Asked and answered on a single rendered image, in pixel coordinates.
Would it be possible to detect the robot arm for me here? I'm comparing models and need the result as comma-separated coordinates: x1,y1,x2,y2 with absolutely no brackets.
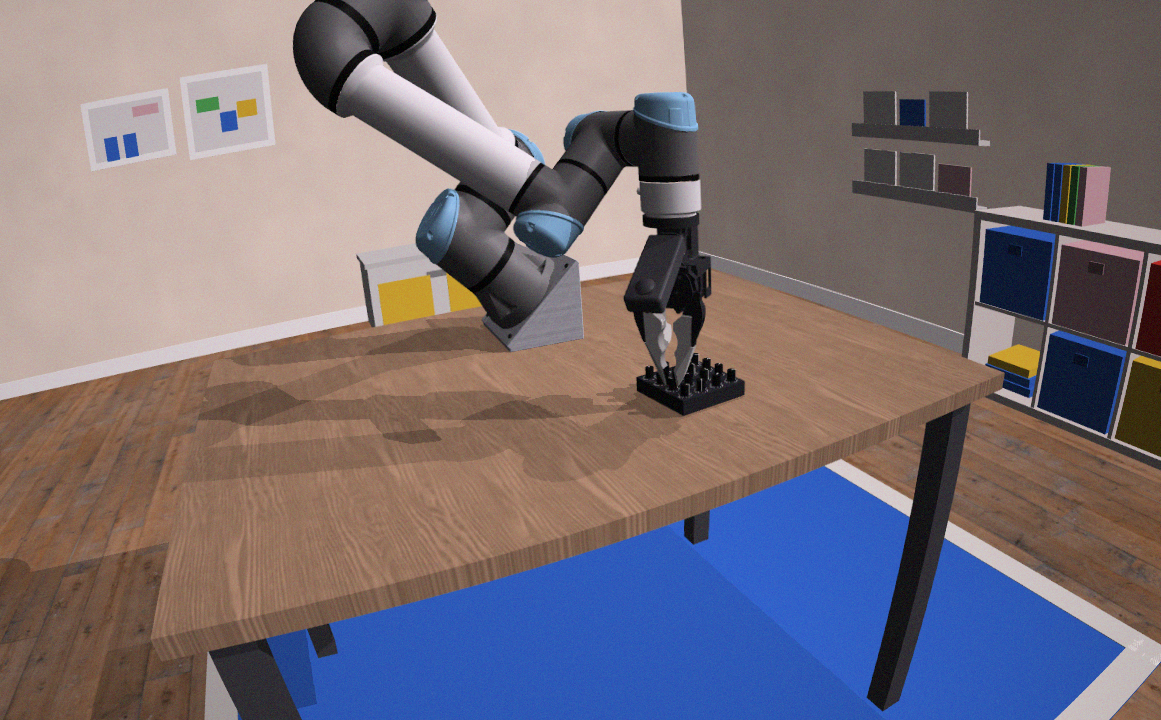
293,0,701,329

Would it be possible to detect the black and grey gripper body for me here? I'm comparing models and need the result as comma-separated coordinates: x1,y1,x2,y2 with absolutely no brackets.
642,213,712,314

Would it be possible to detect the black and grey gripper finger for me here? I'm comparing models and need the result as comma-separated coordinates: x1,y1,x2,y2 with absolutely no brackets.
673,291,706,386
633,310,672,386

